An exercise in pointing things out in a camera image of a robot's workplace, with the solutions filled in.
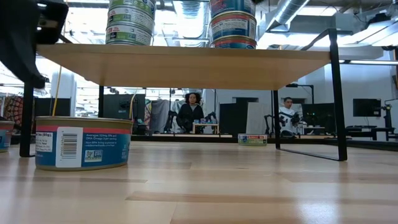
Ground black partition panel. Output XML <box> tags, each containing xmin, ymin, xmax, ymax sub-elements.
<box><xmin>33</xmin><ymin>97</ymin><xmax>72</xmax><ymax>118</ymax></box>

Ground gold can blue label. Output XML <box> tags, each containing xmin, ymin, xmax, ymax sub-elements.
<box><xmin>208</xmin><ymin>0</ymin><xmax>256</xmax><ymax>19</ymax></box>
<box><xmin>210</xmin><ymin>11</ymin><xmax>257</xmax><ymax>40</ymax></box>
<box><xmin>213</xmin><ymin>35</ymin><xmax>257</xmax><ymax>50</ymax></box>
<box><xmin>0</xmin><ymin>120</ymin><xmax>16</xmax><ymax>153</ymax></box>

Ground grey cloth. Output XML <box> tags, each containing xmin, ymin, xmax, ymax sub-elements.
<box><xmin>149</xmin><ymin>99</ymin><xmax>171</xmax><ymax>133</ymax></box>

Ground wooden shelf black legs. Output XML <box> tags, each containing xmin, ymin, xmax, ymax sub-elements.
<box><xmin>19</xmin><ymin>28</ymin><xmax>348</xmax><ymax>162</ymax></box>

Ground black table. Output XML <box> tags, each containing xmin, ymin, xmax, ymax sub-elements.
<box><xmin>341</xmin><ymin>124</ymin><xmax>398</xmax><ymax>141</ymax></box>

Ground black camera stand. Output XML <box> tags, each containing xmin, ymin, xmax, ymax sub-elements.
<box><xmin>381</xmin><ymin>104</ymin><xmax>394</xmax><ymax>135</ymax></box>

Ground patterned red tapestry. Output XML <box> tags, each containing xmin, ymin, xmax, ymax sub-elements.
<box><xmin>2</xmin><ymin>95</ymin><xmax>24</xmax><ymax>127</ymax></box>

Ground thin yellow cable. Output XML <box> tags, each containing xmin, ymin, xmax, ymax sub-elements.
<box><xmin>129</xmin><ymin>93</ymin><xmax>137</xmax><ymax>121</ymax></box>

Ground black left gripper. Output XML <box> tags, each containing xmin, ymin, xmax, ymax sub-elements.
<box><xmin>0</xmin><ymin>0</ymin><xmax>70</xmax><ymax>89</ymax></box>

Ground small wooden stool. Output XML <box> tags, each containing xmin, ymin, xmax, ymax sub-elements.
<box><xmin>192</xmin><ymin>123</ymin><xmax>220</xmax><ymax>134</ymax></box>

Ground person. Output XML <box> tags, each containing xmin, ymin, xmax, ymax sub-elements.
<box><xmin>278</xmin><ymin>96</ymin><xmax>302</xmax><ymax>135</ymax></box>
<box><xmin>176</xmin><ymin>91</ymin><xmax>205</xmax><ymax>133</ymax></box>

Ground black aluminium table frame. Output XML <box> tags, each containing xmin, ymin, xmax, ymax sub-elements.
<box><xmin>11</xmin><ymin>133</ymin><xmax>398</xmax><ymax>152</ymax></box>

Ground black cabinet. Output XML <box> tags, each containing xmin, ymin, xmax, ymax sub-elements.
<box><xmin>219</xmin><ymin>96</ymin><xmax>259</xmax><ymax>134</ymax></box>

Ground ribbed ceiling duct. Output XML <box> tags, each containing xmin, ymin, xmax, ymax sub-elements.
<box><xmin>180</xmin><ymin>0</ymin><xmax>203</xmax><ymax>19</ymax></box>

